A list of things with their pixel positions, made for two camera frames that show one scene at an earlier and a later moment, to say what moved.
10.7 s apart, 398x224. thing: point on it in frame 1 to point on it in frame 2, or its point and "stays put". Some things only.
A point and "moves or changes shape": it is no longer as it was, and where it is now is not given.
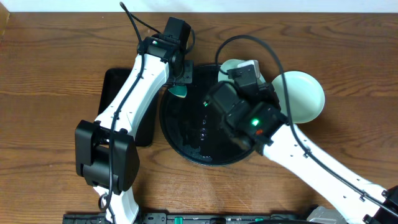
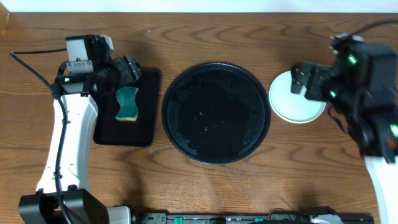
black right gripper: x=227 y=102 to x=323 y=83
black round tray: x=193 y=132 stays put
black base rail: x=193 y=218 stays put
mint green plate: x=223 y=75 to x=291 y=107
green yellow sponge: x=180 y=91 moves or changes shape
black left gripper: x=188 y=76 to x=126 y=65
